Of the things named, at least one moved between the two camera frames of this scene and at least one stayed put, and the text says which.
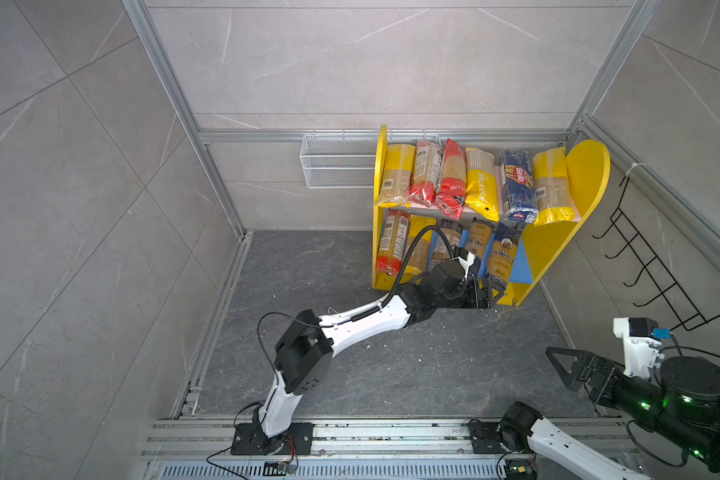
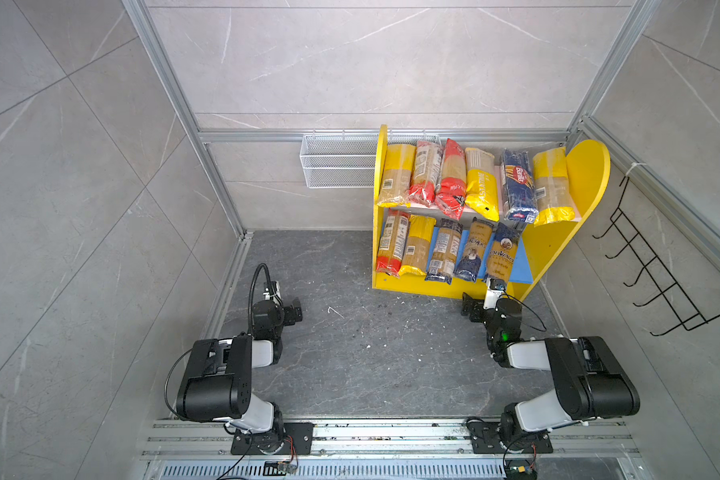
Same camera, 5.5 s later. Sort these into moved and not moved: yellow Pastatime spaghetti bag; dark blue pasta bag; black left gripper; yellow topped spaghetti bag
Moved: black left gripper
Not moved: dark blue pasta bag; yellow Pastatime spaghetti bag; yellow topped spaghetti bag
